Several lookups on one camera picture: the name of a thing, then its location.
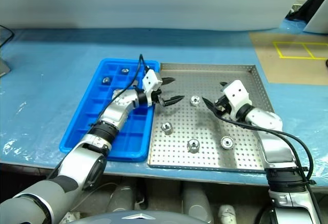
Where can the white and black machine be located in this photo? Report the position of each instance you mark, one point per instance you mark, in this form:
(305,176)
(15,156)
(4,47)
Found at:
(316,16)

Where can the white shoe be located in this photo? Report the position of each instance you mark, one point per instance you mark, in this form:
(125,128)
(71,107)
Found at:
(229,213)

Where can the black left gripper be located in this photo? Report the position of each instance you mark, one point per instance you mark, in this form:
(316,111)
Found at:
(158,97)

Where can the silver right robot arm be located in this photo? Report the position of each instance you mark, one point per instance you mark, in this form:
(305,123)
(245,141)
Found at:
(266,117)

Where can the brown cardboard mat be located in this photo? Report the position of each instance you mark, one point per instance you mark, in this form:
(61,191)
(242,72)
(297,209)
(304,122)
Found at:
(282,65)

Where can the metal nut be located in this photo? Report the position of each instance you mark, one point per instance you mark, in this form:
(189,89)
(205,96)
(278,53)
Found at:
(106,80)
(195,100)
(124,70)
(166,127)
(193,145)
(227,142)

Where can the grey robot torso shell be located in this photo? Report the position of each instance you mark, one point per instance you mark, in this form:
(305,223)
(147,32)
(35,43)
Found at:
(143,217)

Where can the grey rounded robot leg cover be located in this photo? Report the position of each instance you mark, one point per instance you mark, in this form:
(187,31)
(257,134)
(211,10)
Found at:
(197,198)
(125,198)

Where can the perforated metal tray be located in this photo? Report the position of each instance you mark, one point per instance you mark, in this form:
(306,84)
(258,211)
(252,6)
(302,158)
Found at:
(205,124)

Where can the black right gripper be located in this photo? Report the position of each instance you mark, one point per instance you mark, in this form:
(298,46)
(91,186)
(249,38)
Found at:
(223,104)

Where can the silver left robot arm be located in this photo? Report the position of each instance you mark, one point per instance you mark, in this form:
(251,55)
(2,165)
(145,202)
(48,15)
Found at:
(115,116)

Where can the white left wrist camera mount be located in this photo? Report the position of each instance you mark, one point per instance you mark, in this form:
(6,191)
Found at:
(151,80)

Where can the blue compartment tray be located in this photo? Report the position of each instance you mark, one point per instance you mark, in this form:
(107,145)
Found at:
(84,121)

